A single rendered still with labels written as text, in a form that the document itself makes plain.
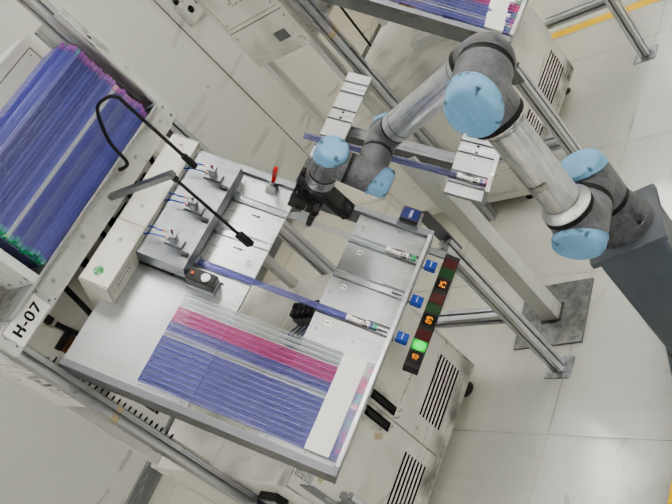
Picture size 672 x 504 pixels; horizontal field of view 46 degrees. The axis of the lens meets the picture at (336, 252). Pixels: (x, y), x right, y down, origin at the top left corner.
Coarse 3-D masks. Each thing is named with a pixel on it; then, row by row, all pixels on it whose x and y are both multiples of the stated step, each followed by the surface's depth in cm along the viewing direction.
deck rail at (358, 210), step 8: (224, 160) 221; (248, 168) 219; (256, 176) 219; (264, 176) 218; (280, 184) 217; (288, 184) 217; (328, 208) 218; (360, 208) 214; (368, 208) 214; (352, 216) 216; (368, 216) 213; (376, 216) 212; (384, 216) 213; (392, 224) 212; (416, 232) 211; (424, 232) 210; (432, 232) 210
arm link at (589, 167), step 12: (576, 156) 182; (588, 156) 179; (600, 156) 177; (564, 168) 181; (576, 168) 178; (588, 168) 176; (600, 168) 176; (612, 168) 180; (576, 180) 176; (588, 180) 176; (600, 180) 176; (612, 180) 178; (612, 192) 177; (624, 192) 182
